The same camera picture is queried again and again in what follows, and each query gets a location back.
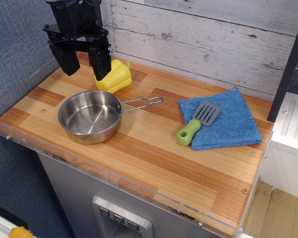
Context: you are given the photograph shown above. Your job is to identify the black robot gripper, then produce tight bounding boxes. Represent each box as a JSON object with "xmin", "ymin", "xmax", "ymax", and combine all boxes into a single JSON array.
[{"xmin": 43, "ymin": 0, "xmax": 111, "ymax": 81}]

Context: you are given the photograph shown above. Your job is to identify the grey spatula green handle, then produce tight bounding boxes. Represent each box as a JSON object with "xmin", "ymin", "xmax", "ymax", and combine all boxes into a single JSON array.
[{"xmin": 176, "ymin": 102, "xmax": 220, "ymax": 146}]

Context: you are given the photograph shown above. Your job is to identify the blue towel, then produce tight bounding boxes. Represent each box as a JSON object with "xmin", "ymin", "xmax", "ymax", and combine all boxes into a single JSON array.
[{"xmin": 179, "ymin": 90, "xmax": 262, "ymax": 151}]

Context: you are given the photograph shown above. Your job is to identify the stainless steel pan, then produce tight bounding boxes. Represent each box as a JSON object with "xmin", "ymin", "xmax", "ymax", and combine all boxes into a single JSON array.
[{"xmin": 58, "ymin": 90, "xmax": 164, "ymax": 145}]

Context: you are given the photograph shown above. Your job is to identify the yellow toy bell pepper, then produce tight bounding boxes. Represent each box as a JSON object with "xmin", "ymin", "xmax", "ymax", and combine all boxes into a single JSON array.
[{"xmin": 94, "ymin": 59, "xmax": 132, "ymax": 94}]

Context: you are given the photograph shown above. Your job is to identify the clear acrylic table guard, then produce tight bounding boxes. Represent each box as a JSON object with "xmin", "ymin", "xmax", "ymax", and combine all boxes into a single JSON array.
[{"xmin": 0, "ymin": 53, "xmax": 273, "ymax": 238}]

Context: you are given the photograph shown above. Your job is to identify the grey metal cabinet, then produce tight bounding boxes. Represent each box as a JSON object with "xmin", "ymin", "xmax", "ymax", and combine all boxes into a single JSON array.
[{"xmin": 38, "ymin": 153, "xmax": 217, "ymax": 238}]

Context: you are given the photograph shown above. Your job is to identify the silver dispenser panel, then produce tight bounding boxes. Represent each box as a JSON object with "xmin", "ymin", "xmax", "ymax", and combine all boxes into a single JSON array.
[{"xmin": 92, "ymin": 195, "xmax": 153, "ymax": 238}]

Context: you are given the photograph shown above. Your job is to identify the yellow object bottom corner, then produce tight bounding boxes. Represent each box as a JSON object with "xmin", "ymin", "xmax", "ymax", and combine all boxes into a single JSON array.
[{"xmin": 8, "ymin": 227, "xmax": 34, "ymax": 238}]

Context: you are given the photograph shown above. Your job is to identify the white ribbed side unit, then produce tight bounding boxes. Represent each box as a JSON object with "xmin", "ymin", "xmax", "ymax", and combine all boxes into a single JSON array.
[{"xmin": 259, "ymin": 92, "xmax": 298, "ymax": 197}]

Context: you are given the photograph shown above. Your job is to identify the right black vertical post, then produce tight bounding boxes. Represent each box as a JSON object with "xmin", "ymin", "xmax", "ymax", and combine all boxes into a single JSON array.
[{"xmin": 267, "ymin": 33, "xmax": 298, "ymax": 122}]

